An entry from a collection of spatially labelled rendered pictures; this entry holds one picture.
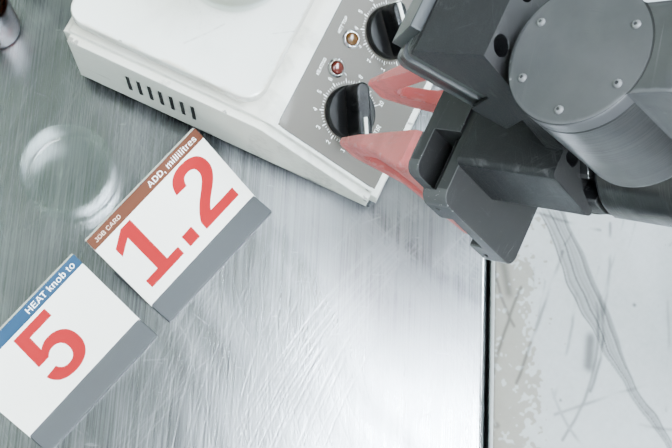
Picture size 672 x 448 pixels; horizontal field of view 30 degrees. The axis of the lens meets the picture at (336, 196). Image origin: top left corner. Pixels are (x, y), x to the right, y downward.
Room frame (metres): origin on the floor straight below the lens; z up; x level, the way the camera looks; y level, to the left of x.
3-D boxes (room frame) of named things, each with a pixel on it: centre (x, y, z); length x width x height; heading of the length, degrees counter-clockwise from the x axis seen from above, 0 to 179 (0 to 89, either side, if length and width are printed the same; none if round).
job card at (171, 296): (0.18, 0.09, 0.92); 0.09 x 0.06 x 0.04; 147
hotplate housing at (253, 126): (0.30, 0.06, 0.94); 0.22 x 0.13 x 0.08; 72
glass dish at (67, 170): (0.21, 0.16, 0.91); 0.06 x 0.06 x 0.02
